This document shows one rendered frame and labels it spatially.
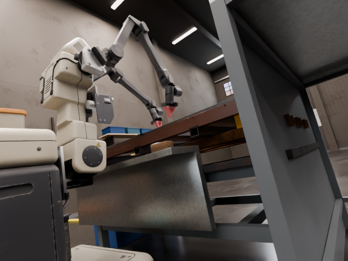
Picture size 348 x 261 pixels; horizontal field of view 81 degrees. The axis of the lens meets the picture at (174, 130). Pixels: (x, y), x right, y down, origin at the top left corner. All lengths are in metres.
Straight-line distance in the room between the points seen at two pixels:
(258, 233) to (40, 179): 0.85
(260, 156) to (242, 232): 0.59
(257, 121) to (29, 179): 0.67
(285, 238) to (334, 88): 11.31
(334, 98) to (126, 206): 10.98
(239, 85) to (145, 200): 0.89
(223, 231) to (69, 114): 0.92
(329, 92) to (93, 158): 11.24
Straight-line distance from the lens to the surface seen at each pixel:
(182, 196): 1.04
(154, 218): 1.22
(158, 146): 1.00
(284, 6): 0.89
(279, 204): 0.52
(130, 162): 1.03
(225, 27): 0.61
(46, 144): 0.80
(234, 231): 1.06
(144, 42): 1.45
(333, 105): 11.63
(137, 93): 1.77
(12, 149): 0.77
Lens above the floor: 0.59
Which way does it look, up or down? 11 degrees up
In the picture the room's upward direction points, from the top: 11 degrees counter-clockwise
